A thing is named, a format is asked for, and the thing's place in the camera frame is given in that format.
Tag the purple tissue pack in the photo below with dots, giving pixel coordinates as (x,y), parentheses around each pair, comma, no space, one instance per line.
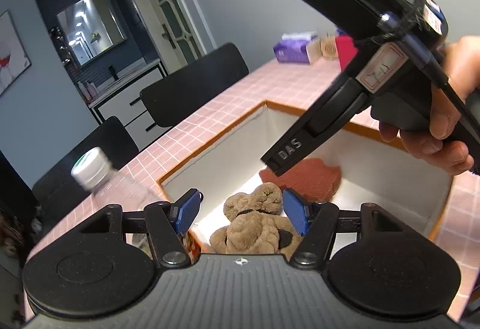
(294,48)

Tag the clear plastic bottle white cap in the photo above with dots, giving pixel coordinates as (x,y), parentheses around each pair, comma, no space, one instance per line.
(90,166)

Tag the large white wall picture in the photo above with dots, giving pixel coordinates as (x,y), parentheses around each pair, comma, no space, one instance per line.
(9,55)

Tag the cardboard box with orange rim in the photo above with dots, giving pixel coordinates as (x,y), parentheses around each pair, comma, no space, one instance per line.
(375,171)

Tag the pink lotion bottle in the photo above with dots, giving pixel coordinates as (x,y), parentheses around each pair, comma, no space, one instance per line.
(91,89)

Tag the white glass panel door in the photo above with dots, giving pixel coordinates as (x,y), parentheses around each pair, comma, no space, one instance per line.
(168,7)

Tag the reddish brown felt piece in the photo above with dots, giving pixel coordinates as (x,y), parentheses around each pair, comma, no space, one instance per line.
(318,179)

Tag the brown plush toy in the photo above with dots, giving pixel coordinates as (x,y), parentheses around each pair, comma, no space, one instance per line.
(255,228)

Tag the white cabinet with drawers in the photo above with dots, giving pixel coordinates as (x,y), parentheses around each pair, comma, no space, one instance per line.
(120,100)

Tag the woven toothpick holder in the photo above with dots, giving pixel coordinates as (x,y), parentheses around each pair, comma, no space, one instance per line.
(330,46)

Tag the black chair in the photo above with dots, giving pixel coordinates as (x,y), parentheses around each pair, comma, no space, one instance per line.
(97,149)
(195,85)

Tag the yellow snack packet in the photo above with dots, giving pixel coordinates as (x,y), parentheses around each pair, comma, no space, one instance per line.
(193,248)

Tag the person's right hand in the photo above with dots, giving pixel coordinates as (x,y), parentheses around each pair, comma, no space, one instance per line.
(465,63)

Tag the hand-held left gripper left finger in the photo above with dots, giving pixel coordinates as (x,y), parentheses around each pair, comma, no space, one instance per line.
(186,211)

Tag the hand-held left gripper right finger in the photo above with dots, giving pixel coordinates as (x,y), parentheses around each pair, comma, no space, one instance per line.
(296,214)

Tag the white lotion bottle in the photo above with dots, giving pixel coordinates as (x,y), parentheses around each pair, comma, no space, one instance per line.
(81,89)

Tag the pink checkered tablecloth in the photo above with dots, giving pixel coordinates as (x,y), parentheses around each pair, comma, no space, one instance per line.
(225,108)

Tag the wall mirror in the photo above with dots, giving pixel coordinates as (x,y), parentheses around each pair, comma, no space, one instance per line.
(90,27)

